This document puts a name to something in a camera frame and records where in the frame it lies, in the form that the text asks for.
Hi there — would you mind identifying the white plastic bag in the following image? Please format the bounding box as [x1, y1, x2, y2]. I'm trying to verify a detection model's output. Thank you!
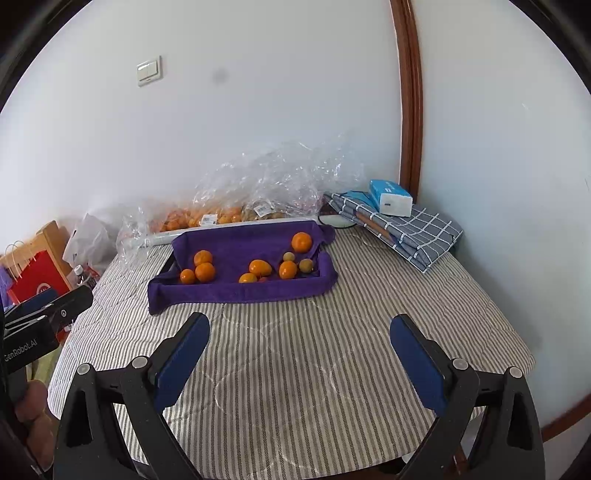
[62, 213, 116, 273]

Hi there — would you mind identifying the round black-rimmed mirror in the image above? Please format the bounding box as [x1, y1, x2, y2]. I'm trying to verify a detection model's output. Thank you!
[318, 203, 356, 230]

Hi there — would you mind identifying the crumpled clear plastic bag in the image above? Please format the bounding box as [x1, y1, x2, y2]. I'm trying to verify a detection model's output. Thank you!
[115, 203, 160, 271]

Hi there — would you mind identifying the person's left hand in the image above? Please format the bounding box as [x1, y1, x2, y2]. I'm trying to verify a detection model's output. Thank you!
[14, 382, 56, 469]

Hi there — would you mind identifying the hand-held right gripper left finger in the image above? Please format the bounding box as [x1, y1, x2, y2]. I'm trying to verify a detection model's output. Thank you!
[53, 312, 211, 480]

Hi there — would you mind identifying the white light switch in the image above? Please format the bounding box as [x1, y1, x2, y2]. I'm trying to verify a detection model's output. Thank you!
[137, 56, 163, 86]

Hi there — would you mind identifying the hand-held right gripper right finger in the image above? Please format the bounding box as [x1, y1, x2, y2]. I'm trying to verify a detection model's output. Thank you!
[389, 314, 546, 480]

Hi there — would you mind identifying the red label plastic bottle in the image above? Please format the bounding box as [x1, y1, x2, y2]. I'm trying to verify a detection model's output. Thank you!
[71, 264, 100, 289]

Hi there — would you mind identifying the red paper bag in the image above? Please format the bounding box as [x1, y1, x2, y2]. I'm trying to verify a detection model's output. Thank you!
[7, 250, 75, 305]

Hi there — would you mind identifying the clear plastic bag of oranges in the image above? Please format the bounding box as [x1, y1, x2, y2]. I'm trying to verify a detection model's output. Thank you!
[157, 173, 245, 232]

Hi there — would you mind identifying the folded grey checked cloth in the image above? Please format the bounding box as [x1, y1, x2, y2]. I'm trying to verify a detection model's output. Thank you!
[322, 189, 464, 274]

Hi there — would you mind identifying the brown paper bag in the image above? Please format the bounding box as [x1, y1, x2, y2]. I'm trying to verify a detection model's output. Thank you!
[0, 220, 75, 278]

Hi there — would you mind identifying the brown wooden door frame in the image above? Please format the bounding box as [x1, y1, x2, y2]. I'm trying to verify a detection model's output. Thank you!
[390, 0, 424, 204]

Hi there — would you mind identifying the purple towel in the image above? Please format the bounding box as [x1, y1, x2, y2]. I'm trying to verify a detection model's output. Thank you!
[148, 220, 339, 315]

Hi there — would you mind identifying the wooden baseboard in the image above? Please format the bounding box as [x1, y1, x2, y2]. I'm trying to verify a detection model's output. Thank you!
[538, 397, 591, 444]

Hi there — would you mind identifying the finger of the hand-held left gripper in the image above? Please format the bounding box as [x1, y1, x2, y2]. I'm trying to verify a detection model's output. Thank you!
[4, 285, 94, 333]

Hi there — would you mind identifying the clear plastic bag of tan fruits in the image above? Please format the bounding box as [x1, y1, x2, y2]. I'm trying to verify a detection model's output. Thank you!
[242, 134, 365, 223]

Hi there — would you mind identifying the blue and white tissue box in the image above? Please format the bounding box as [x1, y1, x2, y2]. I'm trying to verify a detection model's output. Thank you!
[368, 179, 413, 217]

